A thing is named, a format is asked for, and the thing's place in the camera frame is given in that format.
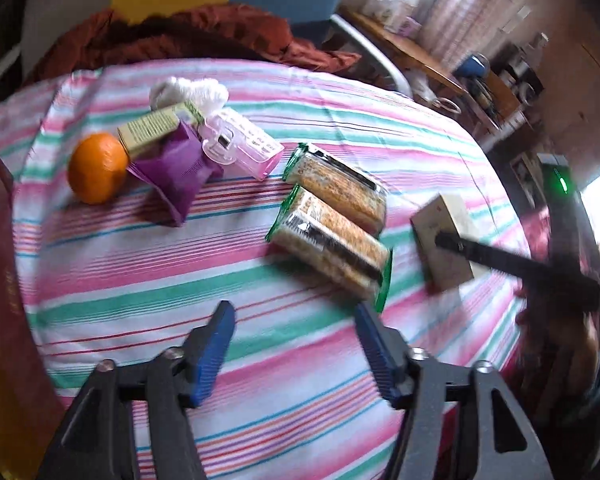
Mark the cluttered dark shelf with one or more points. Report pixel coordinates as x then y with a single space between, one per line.
522 75

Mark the white cloth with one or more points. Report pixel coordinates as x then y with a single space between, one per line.
190 92

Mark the pink checked curtain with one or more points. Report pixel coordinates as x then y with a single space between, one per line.
455 10

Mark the wooden side desk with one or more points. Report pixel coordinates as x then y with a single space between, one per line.
410 55

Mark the red-brown cloth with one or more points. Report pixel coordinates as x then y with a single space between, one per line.
205 35

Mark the pale purple box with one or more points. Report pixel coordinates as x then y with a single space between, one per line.
412 27

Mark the green-edged cracker packet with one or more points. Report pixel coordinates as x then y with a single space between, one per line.
340 187
330 245

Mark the purple snack packet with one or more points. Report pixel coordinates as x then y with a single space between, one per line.
177 175

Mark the person's right hand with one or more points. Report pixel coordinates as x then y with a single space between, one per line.
565 345

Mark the orange mandarin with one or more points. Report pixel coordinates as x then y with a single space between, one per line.
98 167

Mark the blue round object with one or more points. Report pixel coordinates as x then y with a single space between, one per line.
472 66

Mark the cream cardboard box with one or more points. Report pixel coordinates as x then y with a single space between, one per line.
445 272

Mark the pink clear plastic case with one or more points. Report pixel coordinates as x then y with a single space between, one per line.
240 145

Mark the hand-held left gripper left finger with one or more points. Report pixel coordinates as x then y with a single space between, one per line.
212 355

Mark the person's right forearm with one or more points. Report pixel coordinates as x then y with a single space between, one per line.
592 410

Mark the small olive green box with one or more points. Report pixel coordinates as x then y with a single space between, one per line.
150 130

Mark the white printed carton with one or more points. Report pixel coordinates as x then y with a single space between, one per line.
372 7
397 7

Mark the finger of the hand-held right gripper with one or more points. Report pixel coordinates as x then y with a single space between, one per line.
500 260

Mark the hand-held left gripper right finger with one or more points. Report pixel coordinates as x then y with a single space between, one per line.
377 355

